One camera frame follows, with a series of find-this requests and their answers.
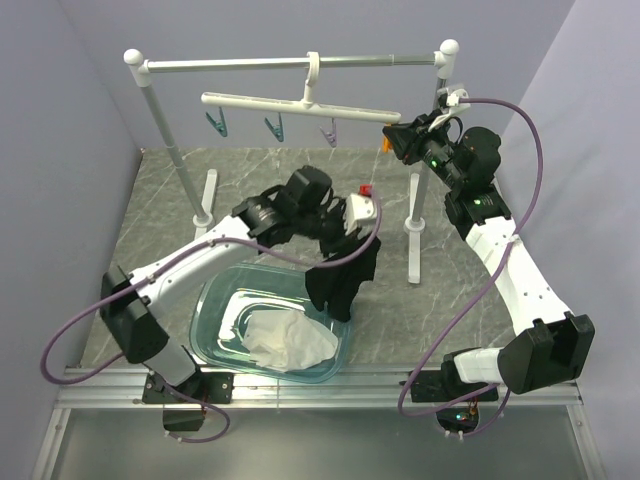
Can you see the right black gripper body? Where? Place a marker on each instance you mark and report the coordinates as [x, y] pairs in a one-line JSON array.
[[433, 144]]

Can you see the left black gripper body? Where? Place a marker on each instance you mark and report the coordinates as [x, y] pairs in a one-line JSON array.
[[328, 227]]

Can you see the orange clothespin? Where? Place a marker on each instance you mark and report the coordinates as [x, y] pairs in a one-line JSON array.
[[386, 145]]

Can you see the black underwear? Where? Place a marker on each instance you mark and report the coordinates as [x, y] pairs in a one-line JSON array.
[[334, 289]]

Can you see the white plastic clip hanger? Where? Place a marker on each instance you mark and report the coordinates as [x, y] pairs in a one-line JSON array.
[[307, 105]]

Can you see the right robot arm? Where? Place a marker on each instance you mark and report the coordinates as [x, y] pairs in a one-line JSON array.
[[551, 343]]

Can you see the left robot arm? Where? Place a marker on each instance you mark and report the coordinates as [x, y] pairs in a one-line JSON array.
[[306, 206]]

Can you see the purple clothespin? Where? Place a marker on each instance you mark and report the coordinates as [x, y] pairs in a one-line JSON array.
[[330, 135]]

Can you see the teal clothespin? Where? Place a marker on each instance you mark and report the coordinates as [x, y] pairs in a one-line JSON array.
[[276, 129], [218, 123]]

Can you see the white metal drying rack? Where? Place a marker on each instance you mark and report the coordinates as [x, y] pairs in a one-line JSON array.
[[142, 70]]

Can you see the white cloth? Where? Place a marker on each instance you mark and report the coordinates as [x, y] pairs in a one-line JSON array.
[[287, 340]]

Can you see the translucent teal plastic basin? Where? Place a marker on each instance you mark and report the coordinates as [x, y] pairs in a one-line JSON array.
[[224, 308]]

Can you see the teal clothespin far left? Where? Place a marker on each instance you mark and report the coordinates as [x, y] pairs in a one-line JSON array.
[[218, 123]]

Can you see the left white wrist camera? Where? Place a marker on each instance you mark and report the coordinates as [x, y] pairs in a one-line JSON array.
[[360, 210]]

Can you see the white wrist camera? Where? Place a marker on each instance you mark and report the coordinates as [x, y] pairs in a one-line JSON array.
[[360, 210], [449, 101]]

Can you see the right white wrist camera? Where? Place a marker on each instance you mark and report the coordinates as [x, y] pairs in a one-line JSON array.
[[449, 101]]

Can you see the aluminium mounting rail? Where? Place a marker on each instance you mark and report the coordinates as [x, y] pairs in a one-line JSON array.
[[354, 386]]

